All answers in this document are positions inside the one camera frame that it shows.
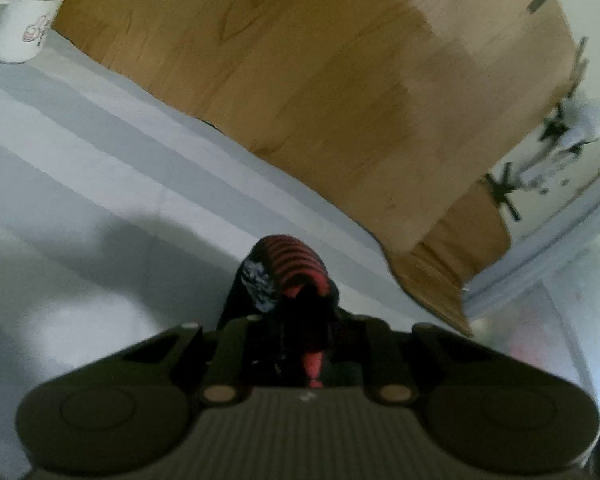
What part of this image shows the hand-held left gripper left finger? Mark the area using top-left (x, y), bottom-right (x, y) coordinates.
top-left (121, 316), bottom-right (254, 405)

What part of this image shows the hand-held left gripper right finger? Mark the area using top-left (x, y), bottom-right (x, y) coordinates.
top-left (361, 316), bottom-right (477, 405)

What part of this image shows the white cloth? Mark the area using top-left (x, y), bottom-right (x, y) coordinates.
top-left (522, 100), bottom-right (600, 195)

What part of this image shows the white mug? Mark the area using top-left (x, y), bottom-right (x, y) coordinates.
top-left (0, 0), bottom-right (69, 65)

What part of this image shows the black red white patterned sweater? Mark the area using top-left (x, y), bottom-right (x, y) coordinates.
top-left (217, 234), bottom-right (342, 391)

